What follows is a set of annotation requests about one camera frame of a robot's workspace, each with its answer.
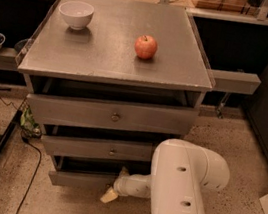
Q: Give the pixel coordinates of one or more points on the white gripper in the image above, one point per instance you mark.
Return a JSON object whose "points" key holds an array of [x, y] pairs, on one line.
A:
{"points": [[123, 185]]}

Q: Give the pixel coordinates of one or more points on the grey drawer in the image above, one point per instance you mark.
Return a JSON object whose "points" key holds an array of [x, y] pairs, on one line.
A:
{"points": [[98, 181], [111, 114], [99, 148]]}

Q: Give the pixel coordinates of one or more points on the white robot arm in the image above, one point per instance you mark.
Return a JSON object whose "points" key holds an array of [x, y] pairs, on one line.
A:
{"points": [[179, 171]]}

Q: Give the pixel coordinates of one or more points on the grey drawer cabinet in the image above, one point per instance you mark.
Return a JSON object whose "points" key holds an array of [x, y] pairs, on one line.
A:
{"points": [[100, 62]]}

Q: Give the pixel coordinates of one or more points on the green snack bag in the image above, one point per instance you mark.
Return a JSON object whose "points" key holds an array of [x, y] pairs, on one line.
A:
{"points": [[29, 125]]}

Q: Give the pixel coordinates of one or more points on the red apple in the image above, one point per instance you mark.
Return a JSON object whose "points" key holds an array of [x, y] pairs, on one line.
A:
{"points": [[145, 47]]}

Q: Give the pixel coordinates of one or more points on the grey side shelf block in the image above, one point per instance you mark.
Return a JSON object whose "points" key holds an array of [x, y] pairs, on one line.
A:
{"points": [[235, 82]]}

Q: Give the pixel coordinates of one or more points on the grey left shelf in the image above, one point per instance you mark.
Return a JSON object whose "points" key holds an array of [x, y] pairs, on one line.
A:
{"points": [[7, 59]]}

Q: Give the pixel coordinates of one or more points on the white ceramic bowl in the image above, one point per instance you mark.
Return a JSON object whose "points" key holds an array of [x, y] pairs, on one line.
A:
{"points": [[76, 14]]}

